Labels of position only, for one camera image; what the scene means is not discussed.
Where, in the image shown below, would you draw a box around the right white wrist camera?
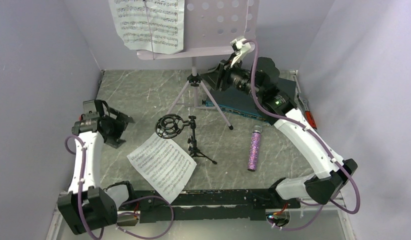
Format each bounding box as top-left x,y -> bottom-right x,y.
229,36 -> 252,68

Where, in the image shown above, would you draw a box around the dark blue rack unit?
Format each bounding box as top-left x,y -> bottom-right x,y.
210,63 -> 298,125

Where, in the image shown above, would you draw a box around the red handled adjustable wrench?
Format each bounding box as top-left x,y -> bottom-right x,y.
297,93 -> 317,130

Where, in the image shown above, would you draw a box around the aluminium frame rail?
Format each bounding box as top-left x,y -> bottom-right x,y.
53,187 -> 348,216

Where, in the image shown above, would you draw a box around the purple glitter microphone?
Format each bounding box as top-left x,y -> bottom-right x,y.
247,125 -> 263,172

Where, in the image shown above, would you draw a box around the sheet music page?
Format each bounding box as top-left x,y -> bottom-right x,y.
108,0 -> 185,55
127,133 -> 197,203

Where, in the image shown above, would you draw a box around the black microphone shock mount stand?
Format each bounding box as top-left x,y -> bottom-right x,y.
155,113 -> 218,165

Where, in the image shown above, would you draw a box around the purple cable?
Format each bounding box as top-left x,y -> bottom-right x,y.
243,39 -> 361,232
64,134 -> 175,240

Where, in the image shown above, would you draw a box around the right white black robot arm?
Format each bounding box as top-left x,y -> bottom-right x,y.
202,57 -> 358,208

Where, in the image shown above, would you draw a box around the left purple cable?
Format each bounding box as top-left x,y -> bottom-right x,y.
64,134 -> 175,240

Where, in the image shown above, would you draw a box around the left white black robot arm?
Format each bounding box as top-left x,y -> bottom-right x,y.
57,99 -> 138,240

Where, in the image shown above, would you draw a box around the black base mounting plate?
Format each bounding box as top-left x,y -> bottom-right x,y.
119,188 -> 301,223

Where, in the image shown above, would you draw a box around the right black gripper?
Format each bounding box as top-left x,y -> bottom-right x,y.
200,52 -> 263,100

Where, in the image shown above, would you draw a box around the lilac perforated music stand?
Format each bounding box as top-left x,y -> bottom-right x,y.
137,0 -> 260,130

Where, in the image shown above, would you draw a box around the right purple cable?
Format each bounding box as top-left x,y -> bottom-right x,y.
243,39 -> 361,232

